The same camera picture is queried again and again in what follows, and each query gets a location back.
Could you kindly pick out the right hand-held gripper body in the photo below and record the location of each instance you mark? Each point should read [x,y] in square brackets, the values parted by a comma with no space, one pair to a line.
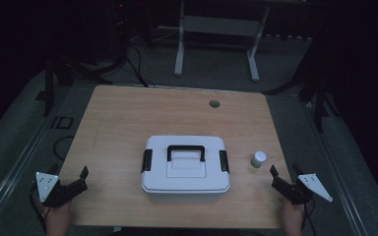
[295,193]

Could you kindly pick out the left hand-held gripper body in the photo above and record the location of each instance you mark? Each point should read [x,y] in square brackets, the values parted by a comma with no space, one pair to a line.
[50,193]

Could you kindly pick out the white bottle green label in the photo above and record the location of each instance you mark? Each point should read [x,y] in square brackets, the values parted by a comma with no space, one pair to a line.
[259,159]

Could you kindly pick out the person's right hand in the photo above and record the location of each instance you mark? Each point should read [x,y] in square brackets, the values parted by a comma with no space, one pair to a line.
[292,218]

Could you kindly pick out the person's left hand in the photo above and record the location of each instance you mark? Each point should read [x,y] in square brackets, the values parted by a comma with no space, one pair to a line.
[59,219]

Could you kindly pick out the black metal stand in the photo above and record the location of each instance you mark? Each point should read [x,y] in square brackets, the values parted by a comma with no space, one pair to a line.
[49,85]
[318,105]

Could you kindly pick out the black square floor frame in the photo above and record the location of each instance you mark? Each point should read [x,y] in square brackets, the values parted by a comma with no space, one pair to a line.
[57,123]

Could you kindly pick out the white metal desk frame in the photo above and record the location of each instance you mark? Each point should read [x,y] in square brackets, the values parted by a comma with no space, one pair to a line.
[223,25]

